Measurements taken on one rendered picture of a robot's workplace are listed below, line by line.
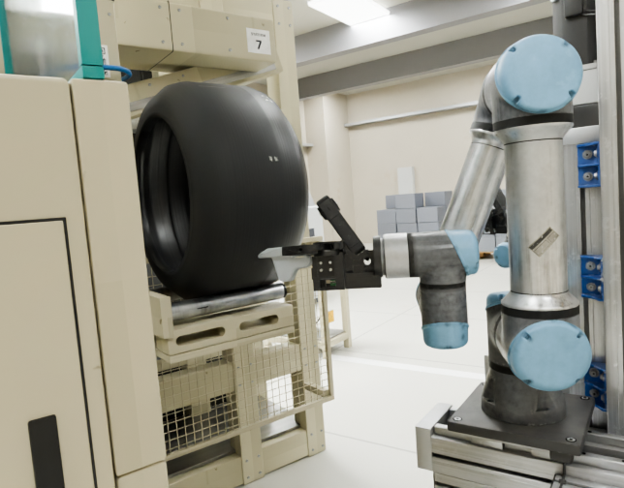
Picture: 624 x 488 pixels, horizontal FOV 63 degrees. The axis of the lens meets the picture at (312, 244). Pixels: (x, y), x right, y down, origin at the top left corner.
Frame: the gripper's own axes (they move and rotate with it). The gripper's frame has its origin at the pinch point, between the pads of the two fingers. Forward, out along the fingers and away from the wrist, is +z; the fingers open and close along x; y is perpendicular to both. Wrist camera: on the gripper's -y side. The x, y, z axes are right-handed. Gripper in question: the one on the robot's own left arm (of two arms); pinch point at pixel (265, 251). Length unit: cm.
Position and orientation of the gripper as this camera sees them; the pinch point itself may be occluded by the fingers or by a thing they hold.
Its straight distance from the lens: 89.0
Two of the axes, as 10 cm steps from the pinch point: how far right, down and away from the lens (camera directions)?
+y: 0.6, 10.0, -0.5
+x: 1.6, 0.4, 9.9
